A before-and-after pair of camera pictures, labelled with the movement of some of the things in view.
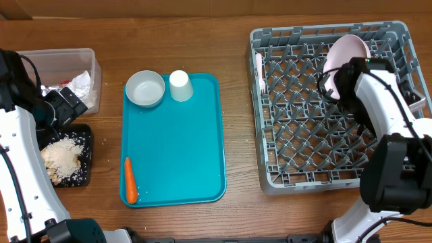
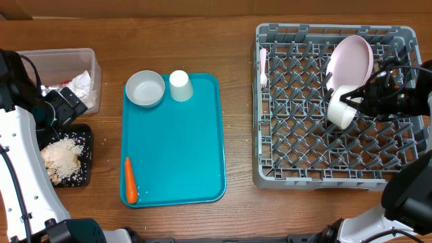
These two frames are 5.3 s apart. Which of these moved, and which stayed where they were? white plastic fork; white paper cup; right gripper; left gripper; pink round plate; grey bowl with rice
Moved: white plastic fork; right gripper
Stayed: left gripper; pink round plate; white paper cup; grey bowl with rice
